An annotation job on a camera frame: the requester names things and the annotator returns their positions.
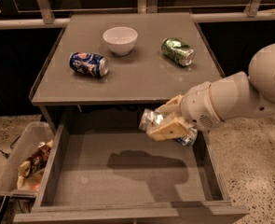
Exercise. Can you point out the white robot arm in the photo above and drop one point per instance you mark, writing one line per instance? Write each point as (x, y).
(251, 94)

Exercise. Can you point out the grey cabinet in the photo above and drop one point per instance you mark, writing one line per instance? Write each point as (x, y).
(143, 76)

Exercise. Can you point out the white ceramic bowl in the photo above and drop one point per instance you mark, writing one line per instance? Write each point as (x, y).
(120, 40)

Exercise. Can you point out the metal railing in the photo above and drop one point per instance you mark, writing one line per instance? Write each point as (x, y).
(44, 6)

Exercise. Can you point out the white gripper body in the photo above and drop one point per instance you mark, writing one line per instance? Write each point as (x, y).
(199, 104)

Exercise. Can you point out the brown snack bag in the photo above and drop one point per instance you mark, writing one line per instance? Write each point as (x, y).
(34, 163)

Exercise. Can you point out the blue pepsi can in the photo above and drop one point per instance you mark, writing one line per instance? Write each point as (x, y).
(91, 64)

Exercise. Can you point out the silver blue redbull can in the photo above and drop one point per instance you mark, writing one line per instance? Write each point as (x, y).
(151, 119)

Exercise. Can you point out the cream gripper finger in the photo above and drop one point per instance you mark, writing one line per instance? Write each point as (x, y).
(170, 129)
(171, 106)

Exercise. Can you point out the clear plastic bin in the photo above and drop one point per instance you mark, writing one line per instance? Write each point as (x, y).
(33, 134)

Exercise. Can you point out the green soda can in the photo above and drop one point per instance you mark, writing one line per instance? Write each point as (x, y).
(178, 51)

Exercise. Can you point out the open grey top drawer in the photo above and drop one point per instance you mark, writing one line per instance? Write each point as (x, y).
(119, 176)

